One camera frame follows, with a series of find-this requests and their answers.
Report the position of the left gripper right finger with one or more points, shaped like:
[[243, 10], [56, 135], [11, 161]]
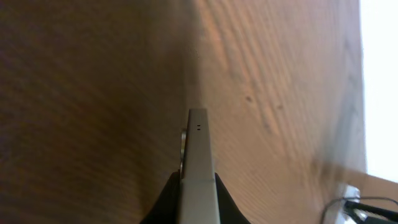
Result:
[[229, 211]]

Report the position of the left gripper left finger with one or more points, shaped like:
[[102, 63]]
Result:
[[165, 208]]

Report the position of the Galaxy smartphone with reflective screen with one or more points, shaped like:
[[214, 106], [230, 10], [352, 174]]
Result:
[[198, 201]]

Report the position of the white USB charger plug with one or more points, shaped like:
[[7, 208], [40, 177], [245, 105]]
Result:
[[353, 194]]

